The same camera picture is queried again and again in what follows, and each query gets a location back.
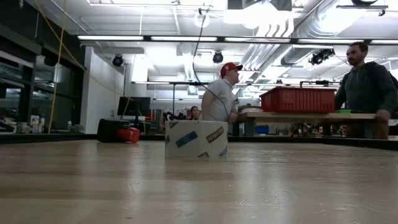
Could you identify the clear tape roll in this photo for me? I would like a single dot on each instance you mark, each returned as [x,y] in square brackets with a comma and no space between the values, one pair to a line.
[196,140]

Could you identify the person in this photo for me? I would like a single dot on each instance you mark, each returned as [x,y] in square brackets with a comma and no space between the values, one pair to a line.
[194,112]
[367,87]
[217,99]

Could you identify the black aluminium frame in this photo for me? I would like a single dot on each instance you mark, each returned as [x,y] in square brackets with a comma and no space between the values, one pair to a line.
[46,137]

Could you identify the red black battery pack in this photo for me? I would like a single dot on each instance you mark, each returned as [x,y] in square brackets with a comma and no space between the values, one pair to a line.
[107,130]

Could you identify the blue storage box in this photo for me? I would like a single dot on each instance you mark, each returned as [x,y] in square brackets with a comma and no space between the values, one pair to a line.
[261,129]

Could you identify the wooden table grey legs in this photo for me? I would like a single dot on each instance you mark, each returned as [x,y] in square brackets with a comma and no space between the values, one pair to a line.
[311,116]

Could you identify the long ceiling light bar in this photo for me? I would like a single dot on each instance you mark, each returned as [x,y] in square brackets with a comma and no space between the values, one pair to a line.
[186,39]

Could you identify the white carton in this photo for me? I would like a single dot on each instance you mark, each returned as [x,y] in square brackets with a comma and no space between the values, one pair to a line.
[34,123]

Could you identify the silver ventilation duct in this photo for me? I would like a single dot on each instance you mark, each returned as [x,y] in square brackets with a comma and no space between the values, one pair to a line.
[295,56]

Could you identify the small black robot arm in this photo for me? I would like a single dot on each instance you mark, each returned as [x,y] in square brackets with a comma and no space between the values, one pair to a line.
[174,115]

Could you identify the red storage bin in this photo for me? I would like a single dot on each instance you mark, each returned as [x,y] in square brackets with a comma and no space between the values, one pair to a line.
[295,99]

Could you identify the round white ceiling lamp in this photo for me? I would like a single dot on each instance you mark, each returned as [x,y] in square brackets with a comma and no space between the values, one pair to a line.
[201,19]

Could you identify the black monitor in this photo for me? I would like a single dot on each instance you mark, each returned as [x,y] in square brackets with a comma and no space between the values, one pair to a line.
[133,106]

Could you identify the green flat object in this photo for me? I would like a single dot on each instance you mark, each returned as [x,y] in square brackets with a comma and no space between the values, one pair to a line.
[342,111]

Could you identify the black metal stand frame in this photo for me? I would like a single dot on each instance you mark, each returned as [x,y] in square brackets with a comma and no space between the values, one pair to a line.
[174,93]

